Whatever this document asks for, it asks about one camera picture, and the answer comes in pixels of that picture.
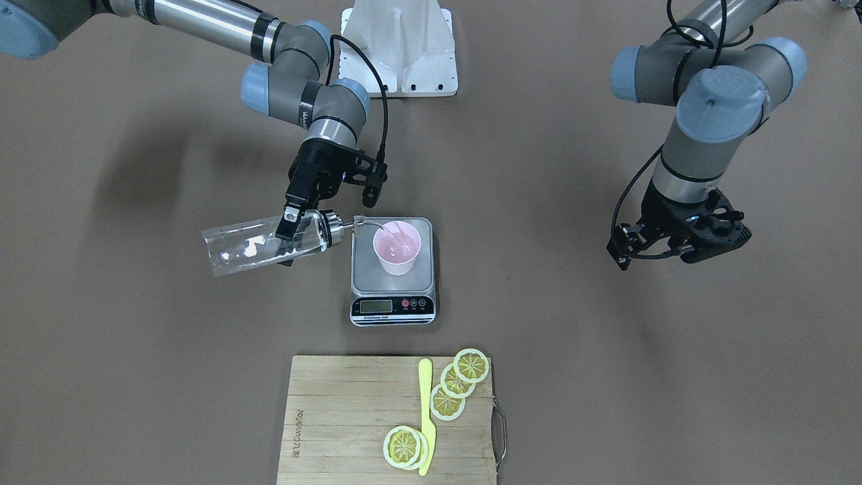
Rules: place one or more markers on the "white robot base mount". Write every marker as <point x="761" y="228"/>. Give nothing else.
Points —
<point x="410" y="43"/>

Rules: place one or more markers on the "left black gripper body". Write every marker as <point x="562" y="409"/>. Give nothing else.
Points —
<point x="656" y="211"/>

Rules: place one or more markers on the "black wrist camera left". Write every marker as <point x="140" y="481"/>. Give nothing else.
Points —
<point x="625" y="243"/>

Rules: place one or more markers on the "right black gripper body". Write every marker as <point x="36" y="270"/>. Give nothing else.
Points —
<point x="314" y="166"/>

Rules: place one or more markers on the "yellow plastic knife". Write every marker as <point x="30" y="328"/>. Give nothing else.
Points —
<point x="428" y="429"/>

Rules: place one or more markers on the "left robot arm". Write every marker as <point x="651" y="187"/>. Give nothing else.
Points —
<point x="721" y="95"/>

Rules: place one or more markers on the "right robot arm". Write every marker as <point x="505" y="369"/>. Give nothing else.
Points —
<point x="283" y="82"/>

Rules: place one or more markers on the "lemon slice under front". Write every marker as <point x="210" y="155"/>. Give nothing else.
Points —
<point x="422" y="453"/>

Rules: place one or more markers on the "glass sauce bottle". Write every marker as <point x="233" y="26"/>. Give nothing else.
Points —
<point x="239" y="247"/>

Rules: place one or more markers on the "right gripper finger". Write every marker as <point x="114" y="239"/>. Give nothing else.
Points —
<point x="289" y="222"/>

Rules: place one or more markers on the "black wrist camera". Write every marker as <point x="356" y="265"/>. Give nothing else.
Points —
<point x="370" y="174"/>
<point x="625" y="243"/>

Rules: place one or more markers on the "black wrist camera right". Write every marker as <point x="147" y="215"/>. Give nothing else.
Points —
<point x="370" y="174"/>

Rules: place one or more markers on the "pink paper cup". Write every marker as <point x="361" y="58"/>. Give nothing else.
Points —
<point x="397" y="246"/>

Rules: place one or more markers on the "silver kitchen scale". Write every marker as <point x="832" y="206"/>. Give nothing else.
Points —
<point x="383" y="295"/>

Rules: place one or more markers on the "bamboo cutting board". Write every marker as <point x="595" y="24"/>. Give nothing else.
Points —
<point x="339" y="410"/>

